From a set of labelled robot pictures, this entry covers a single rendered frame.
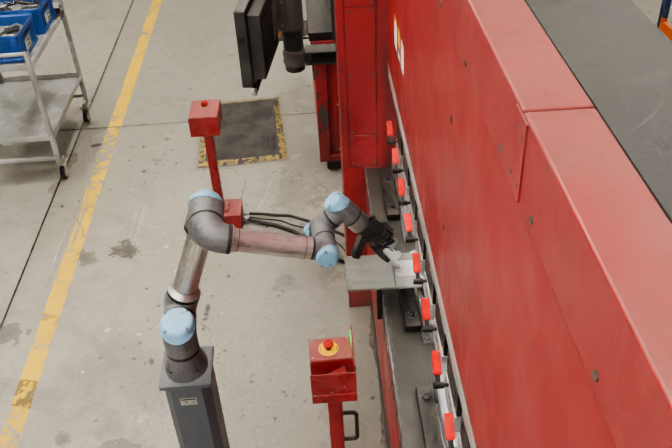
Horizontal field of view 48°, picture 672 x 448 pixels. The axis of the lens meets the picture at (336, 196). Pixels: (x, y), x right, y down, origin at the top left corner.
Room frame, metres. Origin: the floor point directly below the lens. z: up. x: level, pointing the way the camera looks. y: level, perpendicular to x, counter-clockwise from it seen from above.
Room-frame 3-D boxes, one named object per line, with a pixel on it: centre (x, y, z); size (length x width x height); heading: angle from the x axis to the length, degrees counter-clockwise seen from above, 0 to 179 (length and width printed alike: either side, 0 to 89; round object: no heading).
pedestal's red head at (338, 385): (1.85, 0.05, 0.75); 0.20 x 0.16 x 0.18; 2
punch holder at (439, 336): (1.48, -0.30, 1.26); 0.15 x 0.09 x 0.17; 1
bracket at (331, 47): (3.35, -0.01, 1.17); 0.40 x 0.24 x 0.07; 1
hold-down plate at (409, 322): (2.01, -0.24, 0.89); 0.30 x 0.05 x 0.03; 1
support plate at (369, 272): (2.05, -0.15, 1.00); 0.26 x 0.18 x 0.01; 91
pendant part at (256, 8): (3.27, 0.31, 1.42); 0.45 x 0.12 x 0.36; 173
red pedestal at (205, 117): (3.69, 0.70, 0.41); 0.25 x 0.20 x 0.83; 91
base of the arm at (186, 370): (1.85, 0.56, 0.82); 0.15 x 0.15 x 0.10
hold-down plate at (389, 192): (2.65, -0.23, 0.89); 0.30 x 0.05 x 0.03; 1
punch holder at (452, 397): (1.28, -0.31, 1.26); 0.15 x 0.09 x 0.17; 1
